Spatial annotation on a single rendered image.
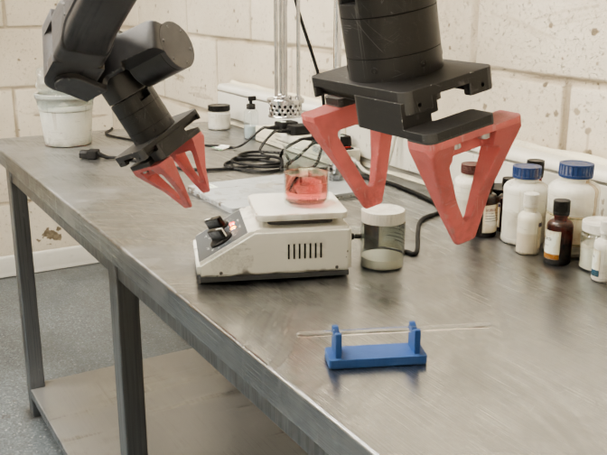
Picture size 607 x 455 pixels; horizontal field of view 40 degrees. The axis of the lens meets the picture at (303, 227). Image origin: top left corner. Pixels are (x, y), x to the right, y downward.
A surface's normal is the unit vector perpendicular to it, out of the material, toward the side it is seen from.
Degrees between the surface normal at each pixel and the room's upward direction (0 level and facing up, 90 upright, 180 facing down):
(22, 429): 0
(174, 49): 66
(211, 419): 0
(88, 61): 146
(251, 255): 90
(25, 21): 90
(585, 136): 90
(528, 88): 90
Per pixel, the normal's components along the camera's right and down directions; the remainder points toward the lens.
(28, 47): 0.50, 0.24
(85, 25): 0.11, 0.92
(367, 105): -0.85, 0.32
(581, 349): 0.00, -0.96
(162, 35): 0.81, -0.28
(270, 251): 0.17, 0.27
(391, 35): -0.04, 0.37
